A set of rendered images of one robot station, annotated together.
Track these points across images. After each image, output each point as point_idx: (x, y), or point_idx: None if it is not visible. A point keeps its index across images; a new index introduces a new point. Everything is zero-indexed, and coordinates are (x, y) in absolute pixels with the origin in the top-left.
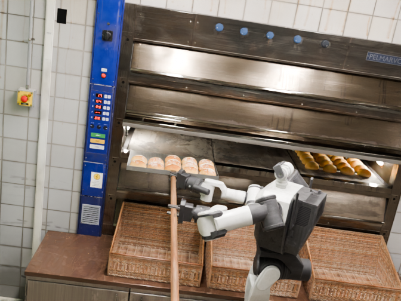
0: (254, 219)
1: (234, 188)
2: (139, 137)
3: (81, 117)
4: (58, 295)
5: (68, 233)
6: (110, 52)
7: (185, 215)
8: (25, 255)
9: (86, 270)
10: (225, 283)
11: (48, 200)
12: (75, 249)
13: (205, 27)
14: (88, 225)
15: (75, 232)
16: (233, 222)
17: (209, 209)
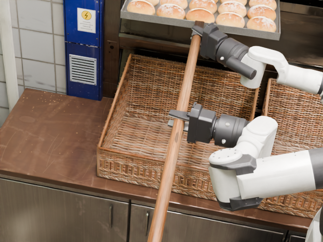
0: (319, 184)
1: (313, 40)
2: None
3: None
4: (30, 198)
5: (55, 93)
6: None
7: (200, 133)
8: (3, 116)
9: (68, 165)
10: (279, 203)
11: (21, 45)
12: (58, 124)
13: None
14: (81, 84)
15: (65, 90)
16: (275, 187)
17: (233, 150)
